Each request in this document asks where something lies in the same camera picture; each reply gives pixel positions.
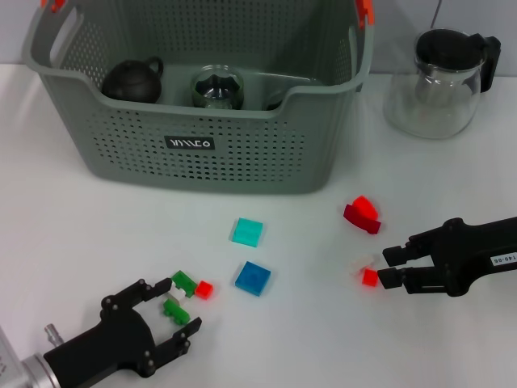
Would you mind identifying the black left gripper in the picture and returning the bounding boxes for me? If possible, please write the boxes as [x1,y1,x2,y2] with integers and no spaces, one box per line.
[43,276,203,388]

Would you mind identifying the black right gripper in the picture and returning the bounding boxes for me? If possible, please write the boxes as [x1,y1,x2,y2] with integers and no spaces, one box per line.
[376,217,517,298]

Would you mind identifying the green sloped toy brick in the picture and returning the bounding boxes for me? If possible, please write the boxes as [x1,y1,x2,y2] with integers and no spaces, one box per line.
[170,270,198,298]

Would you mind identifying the dark red toy brick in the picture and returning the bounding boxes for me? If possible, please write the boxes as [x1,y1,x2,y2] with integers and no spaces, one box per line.
[343,204,383,235]

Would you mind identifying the bright red toy brick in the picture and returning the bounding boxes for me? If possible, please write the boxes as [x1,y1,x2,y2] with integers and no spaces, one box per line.
[351,196,383,221]

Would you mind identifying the grey perforated plastic storage bin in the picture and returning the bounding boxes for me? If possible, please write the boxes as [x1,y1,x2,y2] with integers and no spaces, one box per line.
[22,0,376,196]

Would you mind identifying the green notched toy brick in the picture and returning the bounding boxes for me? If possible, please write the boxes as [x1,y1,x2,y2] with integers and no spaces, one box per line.
[162,298,191,325]

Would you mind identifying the blue square toy brick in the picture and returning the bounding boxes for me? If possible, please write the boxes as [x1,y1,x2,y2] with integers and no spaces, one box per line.
[235,260,272,298]

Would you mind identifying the teal square toy brick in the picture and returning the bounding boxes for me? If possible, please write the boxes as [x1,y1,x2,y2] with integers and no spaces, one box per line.
[230,217,264,247]

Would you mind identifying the glass teapot with black lid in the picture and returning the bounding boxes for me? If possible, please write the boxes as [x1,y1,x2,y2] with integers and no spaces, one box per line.
[383,27,503,141]

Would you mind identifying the black ceramic teapot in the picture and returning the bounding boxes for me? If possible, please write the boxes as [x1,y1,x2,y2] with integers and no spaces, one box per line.
[101,56,166,104]

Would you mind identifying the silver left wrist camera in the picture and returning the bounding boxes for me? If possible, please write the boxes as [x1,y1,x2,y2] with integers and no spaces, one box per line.
[0,325,23,388]

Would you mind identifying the thin grey wall cable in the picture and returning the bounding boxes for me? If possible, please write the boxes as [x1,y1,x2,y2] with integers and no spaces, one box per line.
[427,0,443,29]

